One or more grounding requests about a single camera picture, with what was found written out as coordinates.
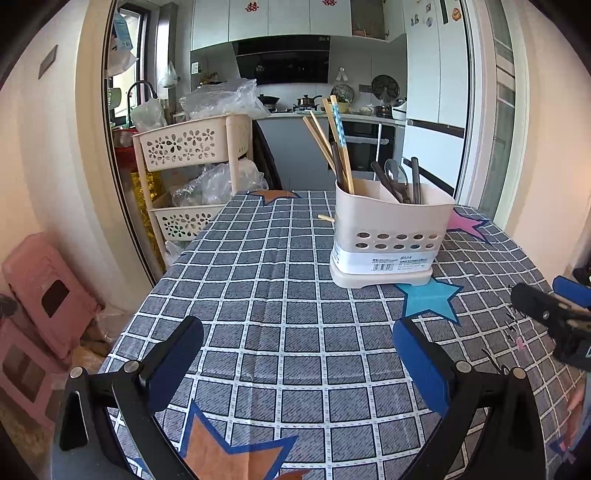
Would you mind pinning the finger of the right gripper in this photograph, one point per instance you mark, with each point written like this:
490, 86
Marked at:
572, 291

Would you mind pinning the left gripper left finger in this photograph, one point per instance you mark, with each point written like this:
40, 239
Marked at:
167, 362

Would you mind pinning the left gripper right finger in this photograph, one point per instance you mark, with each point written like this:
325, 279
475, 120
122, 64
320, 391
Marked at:
429, 366

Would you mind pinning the black handled spoon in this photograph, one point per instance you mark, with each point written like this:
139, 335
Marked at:
398, 178

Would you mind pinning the wooden chopstick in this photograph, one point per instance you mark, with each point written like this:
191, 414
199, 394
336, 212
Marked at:
328, 112
320, 143
314, 120

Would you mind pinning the blue patterned chopstick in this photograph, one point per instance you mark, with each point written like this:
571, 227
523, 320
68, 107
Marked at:
343, 148

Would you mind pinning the person right hand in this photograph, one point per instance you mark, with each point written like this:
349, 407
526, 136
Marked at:
578, 407

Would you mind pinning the grey checked tablecloth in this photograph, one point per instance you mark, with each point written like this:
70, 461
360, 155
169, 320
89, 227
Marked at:
290, 359

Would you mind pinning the pink plastic stool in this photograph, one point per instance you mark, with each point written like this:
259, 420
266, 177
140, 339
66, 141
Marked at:
37, 346

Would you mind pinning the white utensil holder caddy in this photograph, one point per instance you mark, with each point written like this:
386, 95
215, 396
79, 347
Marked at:
379, 240

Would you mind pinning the chopstick behind caddy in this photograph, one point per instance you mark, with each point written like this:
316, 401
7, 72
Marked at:
326, 218

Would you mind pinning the plastic bag middle shelf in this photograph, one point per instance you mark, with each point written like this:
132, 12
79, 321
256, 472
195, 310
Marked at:
213, 185

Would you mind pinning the black built-in oven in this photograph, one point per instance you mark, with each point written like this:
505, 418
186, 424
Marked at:
369, 142

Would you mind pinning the beige flower pattern shelf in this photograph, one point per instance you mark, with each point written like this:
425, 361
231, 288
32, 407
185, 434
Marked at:
169, 157

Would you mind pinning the clear plastic bag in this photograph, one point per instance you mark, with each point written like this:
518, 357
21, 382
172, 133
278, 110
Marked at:
235, 97

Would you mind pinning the black wok pan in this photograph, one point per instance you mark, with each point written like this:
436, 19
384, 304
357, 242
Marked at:
268, 100

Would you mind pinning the white refrigerator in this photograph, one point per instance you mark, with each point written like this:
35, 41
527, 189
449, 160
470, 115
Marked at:
438, 89

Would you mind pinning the black range hood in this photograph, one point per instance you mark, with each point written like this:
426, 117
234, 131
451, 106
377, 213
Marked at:
284, 59

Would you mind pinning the black handled utensil in caddy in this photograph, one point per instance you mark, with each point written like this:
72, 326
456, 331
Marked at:
385, 181

